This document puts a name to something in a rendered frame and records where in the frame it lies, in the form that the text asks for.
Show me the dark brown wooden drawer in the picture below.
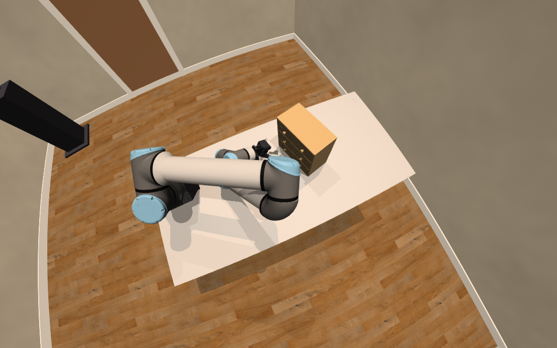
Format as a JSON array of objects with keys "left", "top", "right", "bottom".
[
  {"left": 293, "top": 154, "right": 309, "bottom": 175},
  {"left": 295, "top": 137, "right": 314, "bottom": 162},
  {"left": 278, "top": 130, "right": 293, "bottom": 152},
  {"left": 294, "top": 146, "right": 311, "bottom": 169},
  {"left": 278, "top": 120, "right": 294, "bottom": 144},
  {"left": 279, "top": 139, "right": 293, "bottom": 158}
]

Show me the wooden chest of drawers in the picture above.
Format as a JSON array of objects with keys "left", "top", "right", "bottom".
[{"left": 277, "top": 103, "right": 337, "bottom": 176}]

